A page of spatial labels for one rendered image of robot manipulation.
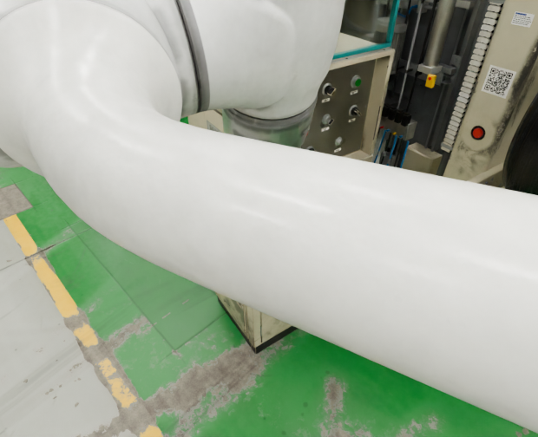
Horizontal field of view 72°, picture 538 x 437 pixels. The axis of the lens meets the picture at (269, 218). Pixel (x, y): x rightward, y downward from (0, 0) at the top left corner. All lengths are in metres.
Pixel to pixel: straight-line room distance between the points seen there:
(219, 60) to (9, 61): 0.11
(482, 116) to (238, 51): 1.14
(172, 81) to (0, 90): 0.08
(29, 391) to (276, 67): 1.90
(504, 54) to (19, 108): 1.21
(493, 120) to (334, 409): 1.24
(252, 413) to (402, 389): 0.65
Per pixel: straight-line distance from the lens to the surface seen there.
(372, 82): 1.36
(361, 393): 1.81
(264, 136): 0.34
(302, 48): 0.28
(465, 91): 1.37
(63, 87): 0.18
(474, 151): 1.38
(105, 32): 0.21
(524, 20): 1.26
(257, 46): 0.26
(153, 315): 2.05
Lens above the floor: 1.60
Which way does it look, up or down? 40 degrees down
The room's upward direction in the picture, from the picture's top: straight up
